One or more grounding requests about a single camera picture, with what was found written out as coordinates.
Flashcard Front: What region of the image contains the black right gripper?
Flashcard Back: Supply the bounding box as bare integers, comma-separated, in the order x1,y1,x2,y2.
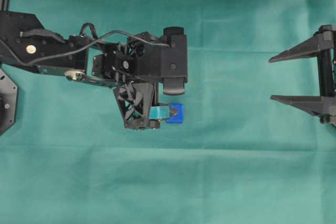
268,25,335,126

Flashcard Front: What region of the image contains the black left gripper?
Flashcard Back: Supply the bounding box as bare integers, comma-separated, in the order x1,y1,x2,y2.
92,32,172,131

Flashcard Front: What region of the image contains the blue block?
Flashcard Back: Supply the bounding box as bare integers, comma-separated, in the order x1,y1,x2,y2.
166,103,185,124

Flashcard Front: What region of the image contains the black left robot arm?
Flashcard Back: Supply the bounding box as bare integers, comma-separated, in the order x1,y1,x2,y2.
1,11,188,130

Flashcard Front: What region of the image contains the green table cloth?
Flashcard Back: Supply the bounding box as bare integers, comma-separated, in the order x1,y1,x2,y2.
1,0,335,223

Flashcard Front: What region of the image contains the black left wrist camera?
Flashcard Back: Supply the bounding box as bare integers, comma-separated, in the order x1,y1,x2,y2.
160,27,188,95

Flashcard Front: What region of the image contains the black left camera cable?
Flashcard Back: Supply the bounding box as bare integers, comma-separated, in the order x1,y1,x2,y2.
19,23,171,66

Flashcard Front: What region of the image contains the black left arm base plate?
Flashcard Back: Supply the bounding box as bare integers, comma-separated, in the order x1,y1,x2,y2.
0,69,18,135

